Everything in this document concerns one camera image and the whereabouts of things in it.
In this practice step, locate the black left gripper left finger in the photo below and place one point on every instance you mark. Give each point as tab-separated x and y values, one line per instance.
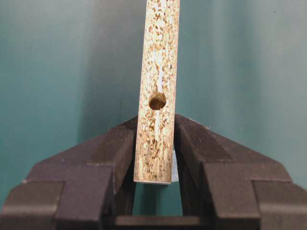
77	188

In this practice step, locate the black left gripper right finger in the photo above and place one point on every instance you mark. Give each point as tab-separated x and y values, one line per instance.
233	187

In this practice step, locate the white particle board strip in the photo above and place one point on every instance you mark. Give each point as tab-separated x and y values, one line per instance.
156	116

